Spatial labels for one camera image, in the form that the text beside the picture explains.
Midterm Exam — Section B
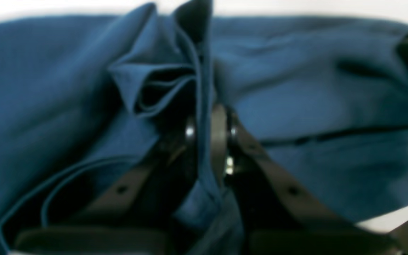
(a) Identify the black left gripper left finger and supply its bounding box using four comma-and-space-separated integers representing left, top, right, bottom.
11, 116, 197, 255

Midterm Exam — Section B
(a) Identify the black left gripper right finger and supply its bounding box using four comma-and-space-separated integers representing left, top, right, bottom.
211, 104, 399, 255

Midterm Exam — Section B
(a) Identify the dark blue t-shirt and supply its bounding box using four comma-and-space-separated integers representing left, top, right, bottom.
0, 0, 408, 255

